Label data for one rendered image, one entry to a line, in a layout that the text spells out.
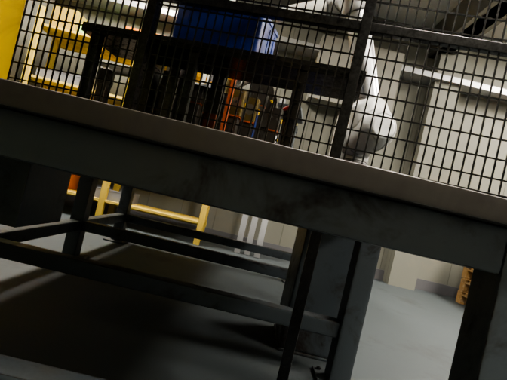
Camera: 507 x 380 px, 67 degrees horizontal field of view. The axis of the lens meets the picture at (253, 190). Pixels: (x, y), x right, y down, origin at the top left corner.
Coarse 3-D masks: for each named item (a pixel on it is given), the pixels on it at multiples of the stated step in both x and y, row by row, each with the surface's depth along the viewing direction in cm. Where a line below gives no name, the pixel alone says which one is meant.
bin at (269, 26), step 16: (192, 16) 120; (240, 16) 115; (176, 32) 122; (192, 32) 120; (208, 32) 118; (240, 32) 115; (256, 32) 113; (240, 48) 114; (256, 48) 113; (272, 48) 126
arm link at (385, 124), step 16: (336, 0) 165; (352, 32) 157; (352, 48) 158; (368, 48) 155; (368, 64) 154; (368, 80) 154; (352, 112) 156; (368, 112) 150; (352, 128) 157; (368, 128) 147; (384, 128) 146; (352, 144) 160; (368, 144) 151; (384, 144) 150
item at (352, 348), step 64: (0, 128) 62; (64, 128) 62; (0, 192) 111; (64, 192) 135; (128, 192) 302; (192, 192) 62; (256, 192) 62; (320, 192) 62; (0, 256) 140; (64, 256) 141; (192, 256) 225; (448, 256) 62; (320, 320) 140
